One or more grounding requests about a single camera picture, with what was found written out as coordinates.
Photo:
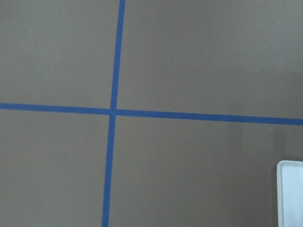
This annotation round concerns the white towel rack with wooden bars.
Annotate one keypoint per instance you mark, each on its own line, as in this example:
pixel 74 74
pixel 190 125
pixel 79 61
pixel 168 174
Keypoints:
pixel 290 193

